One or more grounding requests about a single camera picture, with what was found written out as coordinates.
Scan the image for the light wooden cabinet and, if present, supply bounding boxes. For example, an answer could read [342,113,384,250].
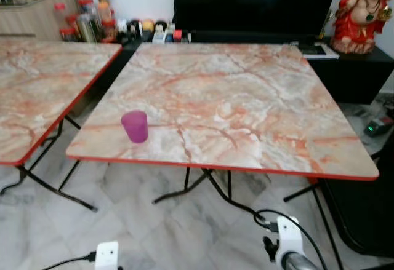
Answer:
[0,0,79,42]

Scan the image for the large marble-top folding table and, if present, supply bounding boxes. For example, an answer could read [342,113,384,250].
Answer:
[66,41,380,270]

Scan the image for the tall orange-filled red-lid jar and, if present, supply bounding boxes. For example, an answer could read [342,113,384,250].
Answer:
[97,0,115,26]

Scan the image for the black chair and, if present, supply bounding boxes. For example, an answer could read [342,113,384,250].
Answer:
[320,136,394,259]

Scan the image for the white book with black remote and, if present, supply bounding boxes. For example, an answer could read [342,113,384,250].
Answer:
[297,42,340,60]

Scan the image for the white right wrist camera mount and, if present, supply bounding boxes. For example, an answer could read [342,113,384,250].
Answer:
[275,216,306,264]

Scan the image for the black charger with green light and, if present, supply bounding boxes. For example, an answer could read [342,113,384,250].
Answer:
[363,116,393,138]

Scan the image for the slim clear red-lid jar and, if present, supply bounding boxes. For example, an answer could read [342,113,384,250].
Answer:
[54,2,68,28]

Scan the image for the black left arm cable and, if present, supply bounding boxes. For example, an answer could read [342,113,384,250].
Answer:
[42,252,97,270]

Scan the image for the red laughing Buddha statue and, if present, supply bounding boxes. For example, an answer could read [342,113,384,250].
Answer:
[331,0,393,55]

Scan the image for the black flat television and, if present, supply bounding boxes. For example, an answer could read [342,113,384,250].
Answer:
[172,0,342,36]

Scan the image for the short red-lid jar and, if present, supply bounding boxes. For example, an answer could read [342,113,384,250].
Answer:
[60,27,76,42]

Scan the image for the purple plastic cup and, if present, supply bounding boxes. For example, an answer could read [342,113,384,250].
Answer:
[121,110,149,144]

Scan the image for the stainless steel bottle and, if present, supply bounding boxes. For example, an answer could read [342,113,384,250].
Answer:
[77,14,100,43]

